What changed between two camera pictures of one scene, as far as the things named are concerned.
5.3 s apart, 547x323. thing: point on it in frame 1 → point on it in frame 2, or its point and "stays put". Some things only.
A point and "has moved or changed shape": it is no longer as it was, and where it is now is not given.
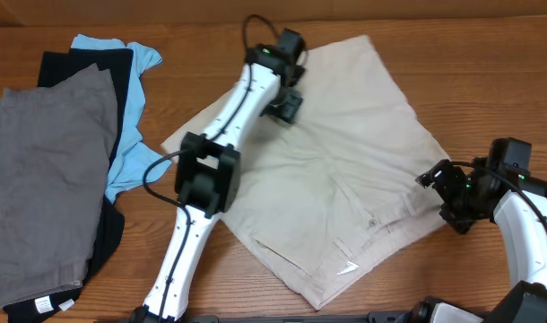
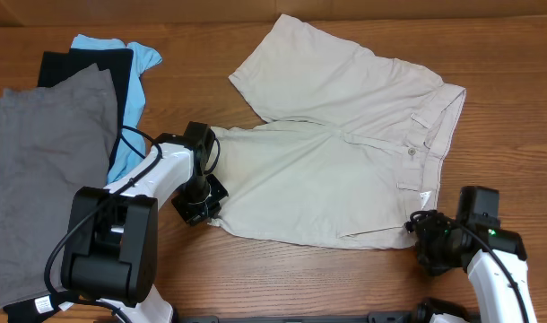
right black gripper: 461,221 → 421,225
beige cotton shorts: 331,199 has moved or changed shape
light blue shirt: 136,158 stays put
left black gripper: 286,108 → 195,214
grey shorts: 47,152 stays put
